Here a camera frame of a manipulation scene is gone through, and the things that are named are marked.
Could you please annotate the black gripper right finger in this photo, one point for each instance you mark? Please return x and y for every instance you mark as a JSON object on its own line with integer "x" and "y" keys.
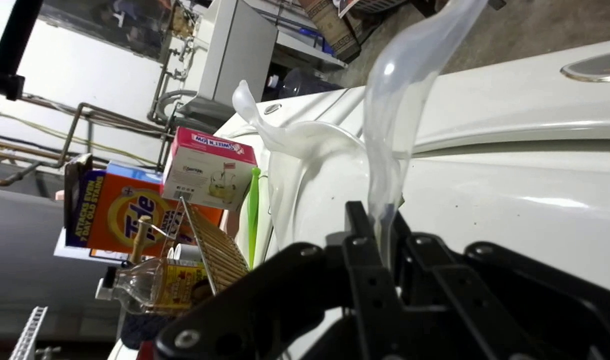
{"x": 426, "y": 313}

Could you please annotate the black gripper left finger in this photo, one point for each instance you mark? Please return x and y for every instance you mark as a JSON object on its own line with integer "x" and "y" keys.
{"x": 367, "y": 293}

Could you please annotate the clear brush with green bristles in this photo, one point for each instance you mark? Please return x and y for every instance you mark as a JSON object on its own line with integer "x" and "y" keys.
{"x": 401, "y": 100}

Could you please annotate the white washing machine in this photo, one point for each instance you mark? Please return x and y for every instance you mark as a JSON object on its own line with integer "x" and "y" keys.
{"x": 516, "y": 187}

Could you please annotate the oval metal machine badge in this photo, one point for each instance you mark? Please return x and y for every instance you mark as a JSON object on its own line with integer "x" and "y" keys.
{"x": 597, "y": 68}

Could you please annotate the clear dustpan with green edge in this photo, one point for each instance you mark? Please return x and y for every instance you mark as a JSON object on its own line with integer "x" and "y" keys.
{"x": 296, "y": 142}

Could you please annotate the pink and white box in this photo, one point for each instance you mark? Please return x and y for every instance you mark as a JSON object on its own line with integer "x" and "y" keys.
{"x": 206, "y": 170}

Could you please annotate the yellow label bottle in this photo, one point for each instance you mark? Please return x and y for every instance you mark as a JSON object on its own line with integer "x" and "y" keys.
{"x": 164, "y": 282}

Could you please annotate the orange Tide detergent box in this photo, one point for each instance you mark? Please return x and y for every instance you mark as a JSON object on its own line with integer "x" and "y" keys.
{"x": 126, "y": 211}

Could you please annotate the white metal cabinet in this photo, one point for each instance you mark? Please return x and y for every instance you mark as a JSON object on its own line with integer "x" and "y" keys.
{"x": 241, "y": 50}

